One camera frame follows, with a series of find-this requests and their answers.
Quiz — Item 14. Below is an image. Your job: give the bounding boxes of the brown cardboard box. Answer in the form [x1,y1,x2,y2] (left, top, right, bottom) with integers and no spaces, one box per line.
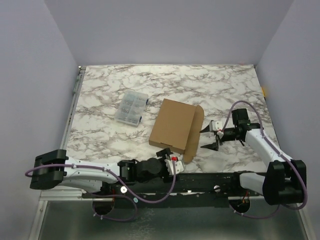
[148,98,205,164]

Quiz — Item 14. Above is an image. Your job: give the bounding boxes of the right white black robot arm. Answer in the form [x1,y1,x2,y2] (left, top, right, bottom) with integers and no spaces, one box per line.
[201,108,307,206]

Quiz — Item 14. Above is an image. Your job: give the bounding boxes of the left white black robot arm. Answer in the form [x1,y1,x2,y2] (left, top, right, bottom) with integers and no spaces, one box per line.
[25,148,183,198]

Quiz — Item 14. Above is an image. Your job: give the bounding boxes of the clear plastic screw organizer box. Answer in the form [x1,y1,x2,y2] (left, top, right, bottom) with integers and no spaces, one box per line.
[114,90,149,127]

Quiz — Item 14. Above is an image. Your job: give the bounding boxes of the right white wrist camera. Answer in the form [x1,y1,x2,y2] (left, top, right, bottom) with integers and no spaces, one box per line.
[209,120,224,137]

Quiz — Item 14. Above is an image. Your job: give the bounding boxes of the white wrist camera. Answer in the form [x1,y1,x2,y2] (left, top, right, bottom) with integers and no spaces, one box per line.
[164,156,184,176]
[209,120,224,137]

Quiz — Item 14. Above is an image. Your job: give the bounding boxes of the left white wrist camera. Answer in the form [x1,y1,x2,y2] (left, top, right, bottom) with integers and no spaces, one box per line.
[164,156,184,176]

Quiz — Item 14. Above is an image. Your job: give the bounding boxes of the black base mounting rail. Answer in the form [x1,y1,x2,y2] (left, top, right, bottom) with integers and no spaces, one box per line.
[82,172,261,210]

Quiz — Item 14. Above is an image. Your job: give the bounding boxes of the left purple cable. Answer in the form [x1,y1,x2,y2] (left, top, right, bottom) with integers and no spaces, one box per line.
[24,159,177,221]

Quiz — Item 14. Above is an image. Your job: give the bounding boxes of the aluminium extrusion frame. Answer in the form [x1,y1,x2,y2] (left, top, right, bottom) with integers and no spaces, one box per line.
[27,65,87,240]

